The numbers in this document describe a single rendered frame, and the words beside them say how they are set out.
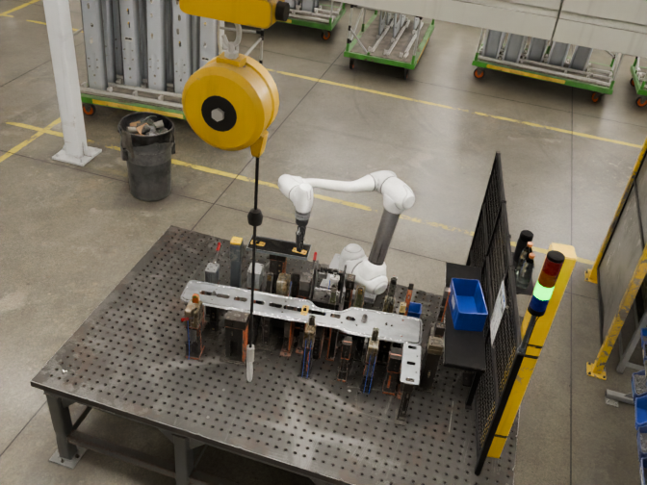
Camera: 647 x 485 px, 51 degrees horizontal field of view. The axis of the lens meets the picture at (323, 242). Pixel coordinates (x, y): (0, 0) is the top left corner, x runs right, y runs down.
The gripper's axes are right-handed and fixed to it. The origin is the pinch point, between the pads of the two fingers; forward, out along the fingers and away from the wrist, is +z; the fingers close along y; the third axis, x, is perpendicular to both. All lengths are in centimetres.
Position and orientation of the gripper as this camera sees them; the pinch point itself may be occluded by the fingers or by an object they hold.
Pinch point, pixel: (299, 245)
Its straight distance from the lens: 398.3
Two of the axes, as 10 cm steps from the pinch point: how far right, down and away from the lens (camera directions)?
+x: 9.4, 2.6, -2.1
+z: -0.9, 8.0, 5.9
